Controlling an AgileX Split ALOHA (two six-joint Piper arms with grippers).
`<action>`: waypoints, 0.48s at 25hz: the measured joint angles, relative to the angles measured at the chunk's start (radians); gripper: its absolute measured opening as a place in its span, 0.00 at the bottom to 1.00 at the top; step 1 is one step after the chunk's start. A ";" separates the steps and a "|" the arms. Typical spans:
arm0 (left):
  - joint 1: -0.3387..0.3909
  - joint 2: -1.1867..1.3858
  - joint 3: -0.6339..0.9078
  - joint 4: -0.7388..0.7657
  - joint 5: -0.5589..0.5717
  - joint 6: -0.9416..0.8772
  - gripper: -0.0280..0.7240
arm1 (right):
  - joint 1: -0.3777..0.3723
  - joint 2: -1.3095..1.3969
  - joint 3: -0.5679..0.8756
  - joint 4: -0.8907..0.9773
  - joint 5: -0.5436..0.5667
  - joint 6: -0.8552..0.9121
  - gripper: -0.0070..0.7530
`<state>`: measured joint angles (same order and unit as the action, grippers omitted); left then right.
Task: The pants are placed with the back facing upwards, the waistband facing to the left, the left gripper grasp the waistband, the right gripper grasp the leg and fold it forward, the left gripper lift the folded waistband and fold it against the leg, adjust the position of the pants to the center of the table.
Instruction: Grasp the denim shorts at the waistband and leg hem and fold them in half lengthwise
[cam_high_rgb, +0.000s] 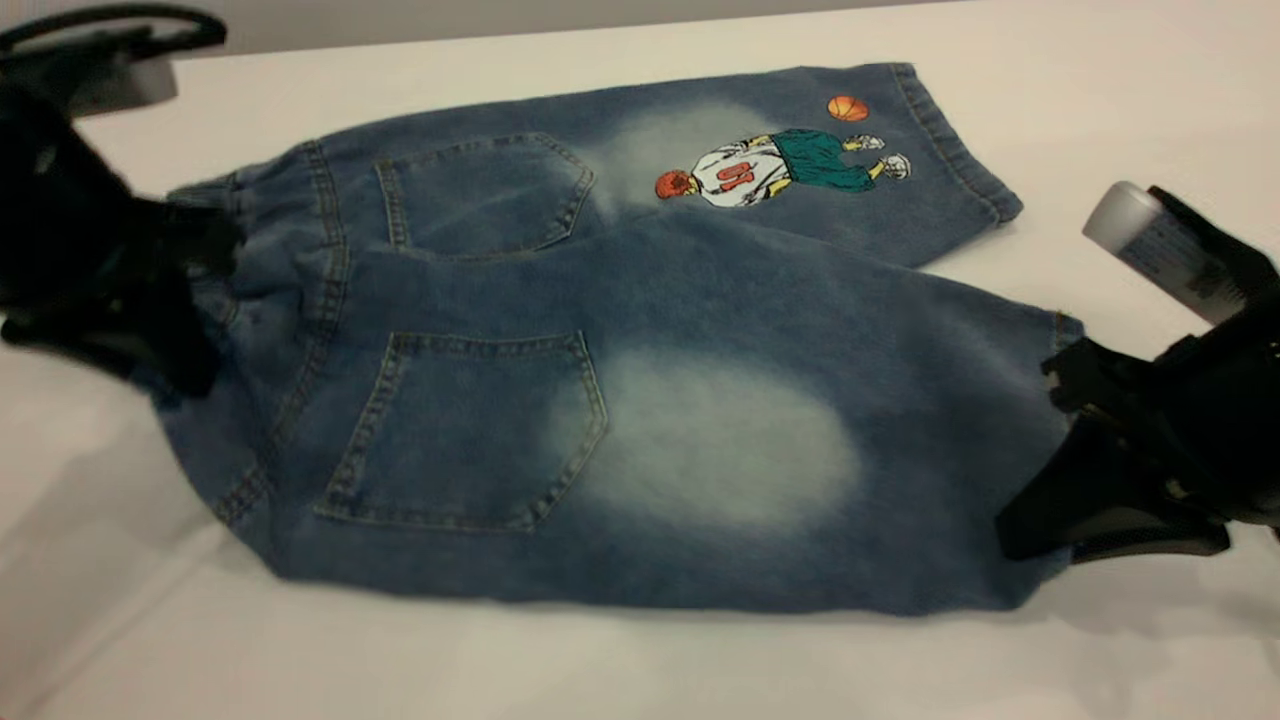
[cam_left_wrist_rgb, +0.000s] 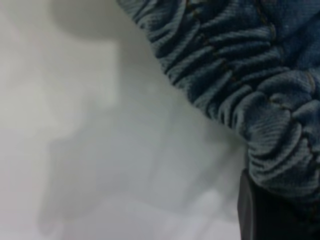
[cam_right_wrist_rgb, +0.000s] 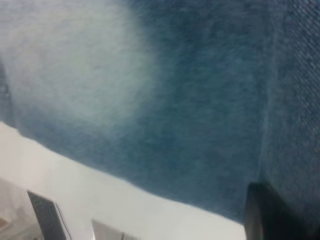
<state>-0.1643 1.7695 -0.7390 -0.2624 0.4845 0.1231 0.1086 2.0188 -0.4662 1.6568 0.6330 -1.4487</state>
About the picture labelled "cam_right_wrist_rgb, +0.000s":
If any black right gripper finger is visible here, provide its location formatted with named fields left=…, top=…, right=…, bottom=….
left=243, top=182, right=310, bottom=240

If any blue denim jeans basketball print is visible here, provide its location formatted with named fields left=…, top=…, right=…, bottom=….
left=0, top=0, right=320, bottom=240

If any dark keyboard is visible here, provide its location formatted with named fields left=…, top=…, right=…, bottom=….
left=26, top=190, right=72, bottom=240

